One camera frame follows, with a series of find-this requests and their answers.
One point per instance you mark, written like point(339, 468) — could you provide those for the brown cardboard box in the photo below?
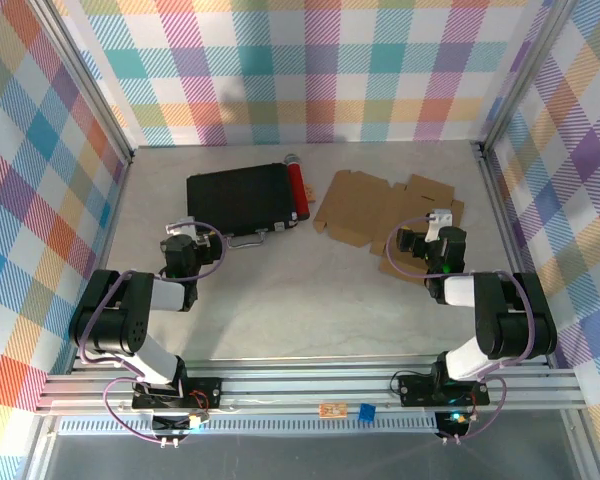
point(360, 205)

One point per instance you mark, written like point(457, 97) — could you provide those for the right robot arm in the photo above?
point(510, 320)

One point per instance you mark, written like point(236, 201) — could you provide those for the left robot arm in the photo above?
point(120, 315)

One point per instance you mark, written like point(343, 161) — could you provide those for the black carrying case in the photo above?
point(240, 200)

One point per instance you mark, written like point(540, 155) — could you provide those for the red microphone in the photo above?
point(298, 190)

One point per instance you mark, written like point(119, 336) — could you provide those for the small orange patterned card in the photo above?
point(309, 191)

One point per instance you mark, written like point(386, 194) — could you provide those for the small blue block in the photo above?
point(366, 412)

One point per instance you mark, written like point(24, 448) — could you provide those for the small orange tag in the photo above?
point(332, 411)

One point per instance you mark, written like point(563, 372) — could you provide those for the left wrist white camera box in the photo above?
point(181, 226)

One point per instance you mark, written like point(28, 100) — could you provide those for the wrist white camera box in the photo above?
point(181, 226)
point(440, 220)

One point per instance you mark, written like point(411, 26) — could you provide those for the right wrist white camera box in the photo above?
point(440, 220)

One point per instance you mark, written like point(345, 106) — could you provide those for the aluminium side rail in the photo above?
point(505, 220)
point(112, 220)

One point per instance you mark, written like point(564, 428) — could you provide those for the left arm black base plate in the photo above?
point(205, 392)

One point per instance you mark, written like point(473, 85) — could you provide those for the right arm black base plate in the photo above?
point(415, 390)

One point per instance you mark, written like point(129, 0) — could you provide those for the aluminium frame rails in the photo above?
point(305, 385)

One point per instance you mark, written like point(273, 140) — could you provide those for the aluminium corner post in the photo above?
point(525, 75)
point(80, 75)

